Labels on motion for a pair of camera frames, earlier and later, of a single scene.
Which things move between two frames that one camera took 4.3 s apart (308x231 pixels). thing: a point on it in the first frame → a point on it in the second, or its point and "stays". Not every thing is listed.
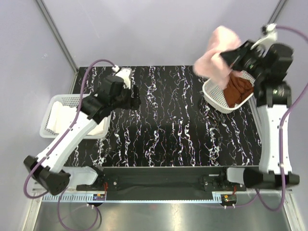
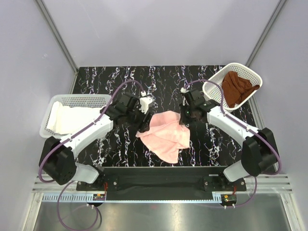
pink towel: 211,64 → 166,135
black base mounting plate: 163,179 stays
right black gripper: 233,57 → 183,120
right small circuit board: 229,198 stays
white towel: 61,118 stays
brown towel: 237,89 stays
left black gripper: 132,103 → 143,126
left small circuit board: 98,197 stays
